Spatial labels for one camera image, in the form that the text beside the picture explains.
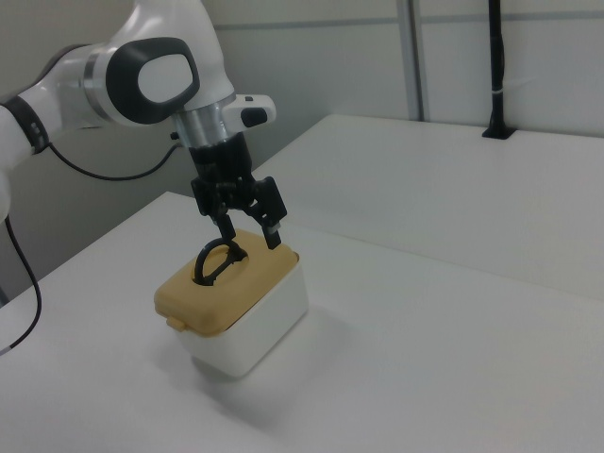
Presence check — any grey partition post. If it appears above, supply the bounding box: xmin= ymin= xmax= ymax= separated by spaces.
xmin=395 ymin=0 xmax=427 ymax=122

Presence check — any black clamp-mounted pole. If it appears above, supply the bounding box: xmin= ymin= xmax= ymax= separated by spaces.
xmin=481 ymin=0 xmax=516 ymax=141

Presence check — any black lid handle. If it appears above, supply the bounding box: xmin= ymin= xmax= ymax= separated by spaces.
xmin=192 ymin=239 xmax=250 ymax=288

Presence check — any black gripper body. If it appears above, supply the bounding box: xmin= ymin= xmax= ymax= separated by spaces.
xmin=188 ymin=132 xmax=257 ymax=189

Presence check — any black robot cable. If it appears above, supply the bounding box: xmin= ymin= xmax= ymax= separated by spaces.
xmin=0 ymin=139 xmax=183 ymax=358

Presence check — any tan plastic case lid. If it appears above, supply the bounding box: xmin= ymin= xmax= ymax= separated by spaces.
xmin=154 ymin=227 xmax=300 ymax=339

